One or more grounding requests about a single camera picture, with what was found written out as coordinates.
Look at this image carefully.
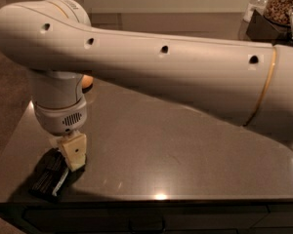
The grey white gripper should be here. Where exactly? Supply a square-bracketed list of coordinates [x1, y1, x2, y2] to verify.
[34, 97, 87, 172]

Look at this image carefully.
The black rxbar chocolate bar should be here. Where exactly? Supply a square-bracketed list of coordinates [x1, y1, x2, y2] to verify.
[28, 148, 70, 203]

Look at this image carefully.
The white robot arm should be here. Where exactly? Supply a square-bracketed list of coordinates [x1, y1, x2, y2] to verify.
[0, 0, 293, 171]

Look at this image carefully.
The orange fruit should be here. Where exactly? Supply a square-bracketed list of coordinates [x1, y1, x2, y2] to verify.
[82, 75, 94, 89]

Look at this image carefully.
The black dispenser base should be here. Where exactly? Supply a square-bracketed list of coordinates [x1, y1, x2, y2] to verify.
[246, 11, 293, 47]

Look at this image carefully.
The clear plastic water bottle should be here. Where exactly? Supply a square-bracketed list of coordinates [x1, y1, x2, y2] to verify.
[243, 0, 268, 22]

